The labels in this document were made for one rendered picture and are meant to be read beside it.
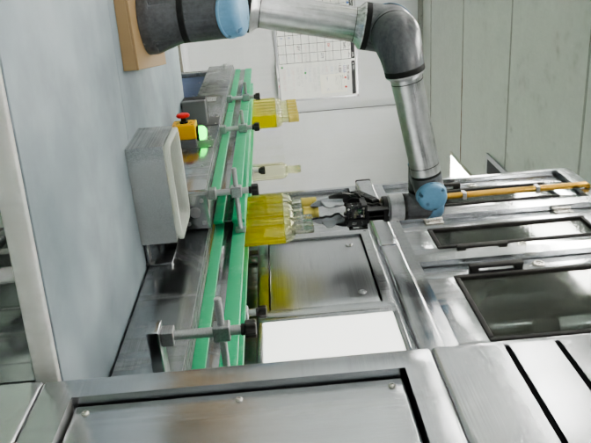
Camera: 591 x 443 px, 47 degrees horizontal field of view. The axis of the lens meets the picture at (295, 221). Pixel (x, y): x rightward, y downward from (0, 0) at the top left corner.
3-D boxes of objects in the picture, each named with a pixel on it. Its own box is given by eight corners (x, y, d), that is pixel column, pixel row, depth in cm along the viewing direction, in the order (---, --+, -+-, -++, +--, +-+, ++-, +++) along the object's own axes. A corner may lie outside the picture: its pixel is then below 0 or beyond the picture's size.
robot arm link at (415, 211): (439, 183, 189) (438, 210, 193) (399, 186, 189) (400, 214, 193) (445, 193, 182) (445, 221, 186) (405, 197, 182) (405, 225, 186)
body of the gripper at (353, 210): (346, 206, 181) (390, 202, 182) (342, 194, 189) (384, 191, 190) (346, 231, 184) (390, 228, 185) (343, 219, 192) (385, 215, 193)
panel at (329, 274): (256, 455, 123) (441, 439, 123) (254, 442, 121) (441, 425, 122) (259, 247, 205) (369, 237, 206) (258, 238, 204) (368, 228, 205)
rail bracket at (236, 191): (213, 236, 168) (262, 231, 168) (204, 172, 161) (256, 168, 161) (214, 231, 171) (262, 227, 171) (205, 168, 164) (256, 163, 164)
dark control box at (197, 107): (182, 126, 226) (207, 124, 226) (179, 102, 223) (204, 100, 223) (185, 119, 234) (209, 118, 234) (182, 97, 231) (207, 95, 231)
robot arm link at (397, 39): (421, 12, 148) (458, 207, 168) (414, 4, 157) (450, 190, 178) (370, 26, 149) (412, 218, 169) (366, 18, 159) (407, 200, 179)
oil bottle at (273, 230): (215, 250, 177) (296, 243, 177) (213, 230, 175) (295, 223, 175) (217, 241, 182) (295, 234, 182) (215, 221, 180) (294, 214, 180)
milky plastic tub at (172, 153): (143, 246, 148) (183, 243, 148) (126, 148, 139) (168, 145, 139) (155, 216, 164) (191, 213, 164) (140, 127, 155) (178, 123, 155)
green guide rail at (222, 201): (213, 224, 172) (244, 221, 172) (213, 221, 171) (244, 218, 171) (237, 86, 333) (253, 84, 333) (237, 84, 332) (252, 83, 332)
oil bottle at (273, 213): (217, 240, 182) (295, 234, 182) (215, 221, 180) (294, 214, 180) (218, 232, 187) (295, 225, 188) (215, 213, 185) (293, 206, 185)
